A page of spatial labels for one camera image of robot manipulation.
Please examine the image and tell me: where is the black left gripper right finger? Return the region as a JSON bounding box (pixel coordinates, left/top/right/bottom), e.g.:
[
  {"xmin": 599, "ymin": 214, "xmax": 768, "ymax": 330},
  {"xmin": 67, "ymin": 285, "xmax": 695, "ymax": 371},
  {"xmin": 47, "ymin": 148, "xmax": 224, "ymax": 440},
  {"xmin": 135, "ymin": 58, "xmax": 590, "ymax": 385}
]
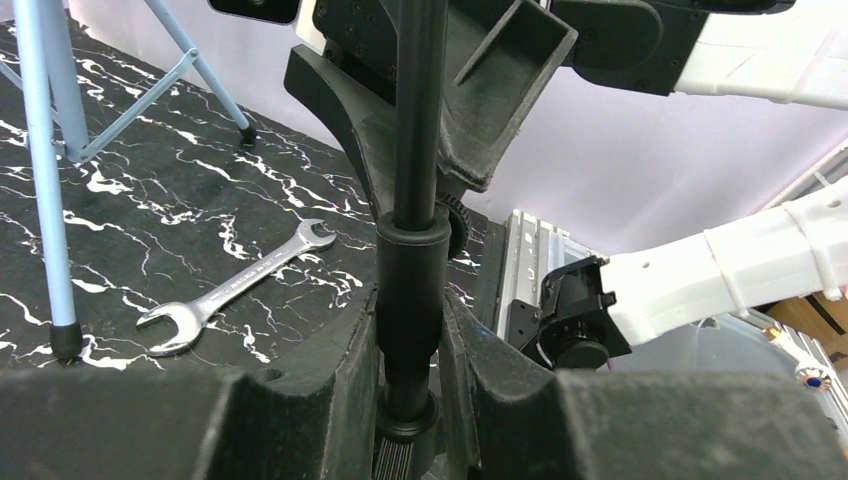
[{"xmin": 439, "ymin": 292, "xmax": 847, "ymax": 479}]

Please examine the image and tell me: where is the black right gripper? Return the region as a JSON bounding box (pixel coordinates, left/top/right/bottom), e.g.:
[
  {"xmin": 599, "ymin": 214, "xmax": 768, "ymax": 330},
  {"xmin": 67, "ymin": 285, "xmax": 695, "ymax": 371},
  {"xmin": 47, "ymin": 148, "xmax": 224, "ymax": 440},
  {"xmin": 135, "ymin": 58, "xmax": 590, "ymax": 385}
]
[{"xmin": 283, "ymin": 0, "xmax": 578, "ymax": 219}]

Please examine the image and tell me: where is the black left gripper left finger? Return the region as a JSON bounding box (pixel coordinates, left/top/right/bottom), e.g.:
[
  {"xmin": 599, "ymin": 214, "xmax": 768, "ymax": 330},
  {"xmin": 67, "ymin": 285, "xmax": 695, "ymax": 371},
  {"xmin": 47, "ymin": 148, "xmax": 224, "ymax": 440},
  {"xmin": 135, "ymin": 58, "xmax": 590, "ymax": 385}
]
[{"xmin": 1, "ymin": 288, "xmax": 379, "ymax": 479}]

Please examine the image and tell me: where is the black tripod shock-mount stand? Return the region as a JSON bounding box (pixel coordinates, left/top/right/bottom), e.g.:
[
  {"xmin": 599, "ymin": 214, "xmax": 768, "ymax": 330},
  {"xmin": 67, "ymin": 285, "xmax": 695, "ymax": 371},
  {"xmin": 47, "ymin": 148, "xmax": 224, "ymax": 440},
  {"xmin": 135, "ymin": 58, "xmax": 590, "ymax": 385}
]
[{"xmin": 373, "ymin": 1, "xmax": 451, "ymax": 479}]

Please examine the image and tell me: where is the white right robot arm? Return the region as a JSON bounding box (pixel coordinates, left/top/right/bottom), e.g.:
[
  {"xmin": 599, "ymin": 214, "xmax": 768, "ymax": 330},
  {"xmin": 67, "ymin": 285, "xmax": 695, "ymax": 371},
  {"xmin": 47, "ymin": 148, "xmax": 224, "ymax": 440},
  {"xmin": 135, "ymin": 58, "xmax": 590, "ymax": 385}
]
[{"xmin": 438, "ymin": 1, "xmax": 847, "ymax": 346}]

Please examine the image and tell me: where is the silver open-end wrench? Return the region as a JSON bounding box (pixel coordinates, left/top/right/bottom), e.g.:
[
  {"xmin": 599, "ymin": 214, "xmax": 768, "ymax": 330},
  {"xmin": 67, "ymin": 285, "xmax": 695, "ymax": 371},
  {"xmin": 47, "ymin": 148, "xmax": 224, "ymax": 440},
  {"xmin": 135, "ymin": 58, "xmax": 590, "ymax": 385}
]
[{"xmin": 136, "ymin": 219, "xmax": 337, "ymax": 358}]

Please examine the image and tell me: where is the blue tripod music stand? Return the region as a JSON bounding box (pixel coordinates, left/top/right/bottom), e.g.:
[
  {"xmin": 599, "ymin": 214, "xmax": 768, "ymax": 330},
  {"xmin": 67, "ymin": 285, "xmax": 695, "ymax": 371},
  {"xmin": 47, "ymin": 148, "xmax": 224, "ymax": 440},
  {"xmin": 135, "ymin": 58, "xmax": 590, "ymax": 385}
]
[{"xmin": 1, "ymin": 0, "xmax": 256, "ymax": 360}]

